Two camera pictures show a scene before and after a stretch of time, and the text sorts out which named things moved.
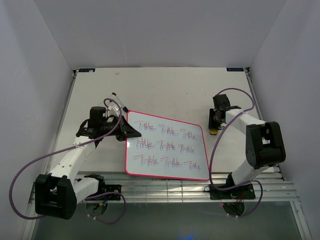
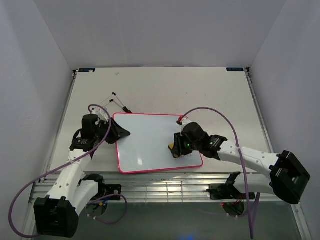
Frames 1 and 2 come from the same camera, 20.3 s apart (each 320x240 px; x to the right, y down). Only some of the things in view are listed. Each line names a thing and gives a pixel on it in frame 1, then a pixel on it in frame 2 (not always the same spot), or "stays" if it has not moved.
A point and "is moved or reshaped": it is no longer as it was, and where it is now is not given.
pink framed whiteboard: [167, 148] is moved or reshaped
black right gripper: [212, 124] → [178, 149]
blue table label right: [234, 69] stays
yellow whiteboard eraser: [213, 131] → [171, 146]
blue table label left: [82, 70] stays
